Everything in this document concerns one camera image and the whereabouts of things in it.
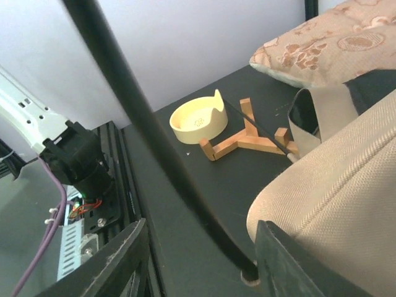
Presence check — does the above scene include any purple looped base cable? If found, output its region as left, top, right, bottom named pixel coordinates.
left=11, top=156, right=67, bottom=297

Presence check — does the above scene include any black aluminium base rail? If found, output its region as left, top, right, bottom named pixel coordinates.
left=84, top=122, right=166, bottom=296

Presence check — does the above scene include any small green circuit board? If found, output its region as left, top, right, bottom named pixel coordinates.
left=67, top=200, right=102, bottom=220

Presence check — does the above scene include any yellow pet bowl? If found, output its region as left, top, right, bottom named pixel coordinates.
left=170, top=89, right=228, bottom=145

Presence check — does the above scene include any wooden bowl stand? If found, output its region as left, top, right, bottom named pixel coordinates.
left=199, top=98, right=299, bottom=163

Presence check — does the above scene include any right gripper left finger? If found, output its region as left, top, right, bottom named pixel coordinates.
left=38, top=218, right=149, bottom=296

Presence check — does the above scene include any beige fabric pet tent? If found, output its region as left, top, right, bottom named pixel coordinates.
left=246, top=69, right=395, bottom=296

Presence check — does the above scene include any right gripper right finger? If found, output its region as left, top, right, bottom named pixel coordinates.
left=255, top=220, right=370, bottom=297

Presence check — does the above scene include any light blue slotted cable duct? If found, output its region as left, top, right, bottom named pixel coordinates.
left=57, top=186, right=84, bottom=281

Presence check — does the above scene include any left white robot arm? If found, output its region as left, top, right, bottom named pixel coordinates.
left=1, top=69, right=114, bottom=200

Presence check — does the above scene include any left black frame post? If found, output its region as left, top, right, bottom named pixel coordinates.
left=304, top=0, right=319, bottom=21

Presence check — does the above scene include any floral beige cushion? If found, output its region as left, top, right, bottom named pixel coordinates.
left=249, top=1, right=395, bottom=87

